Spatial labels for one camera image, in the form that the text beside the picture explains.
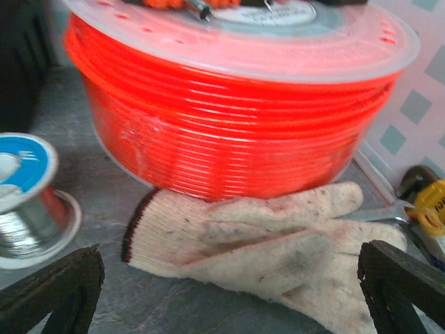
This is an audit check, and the silver open-end wrench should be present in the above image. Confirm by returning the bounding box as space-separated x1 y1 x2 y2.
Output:
338 200 416 223

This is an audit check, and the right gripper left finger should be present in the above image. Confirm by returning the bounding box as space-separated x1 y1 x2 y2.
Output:
1 244 104 333

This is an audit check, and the white work glove upper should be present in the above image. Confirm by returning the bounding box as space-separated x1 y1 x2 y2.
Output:
121 182 407 333

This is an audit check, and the red filament spool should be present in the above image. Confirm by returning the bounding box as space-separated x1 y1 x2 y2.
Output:
64 1 420 200

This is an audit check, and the black toolbox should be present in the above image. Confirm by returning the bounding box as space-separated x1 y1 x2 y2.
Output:
1 1 54 132

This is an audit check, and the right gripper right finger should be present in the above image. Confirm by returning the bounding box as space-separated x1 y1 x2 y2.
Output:
357 240 444 333

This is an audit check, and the yellow black screwdriver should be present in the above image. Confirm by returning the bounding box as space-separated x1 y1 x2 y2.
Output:
395 165 444 237

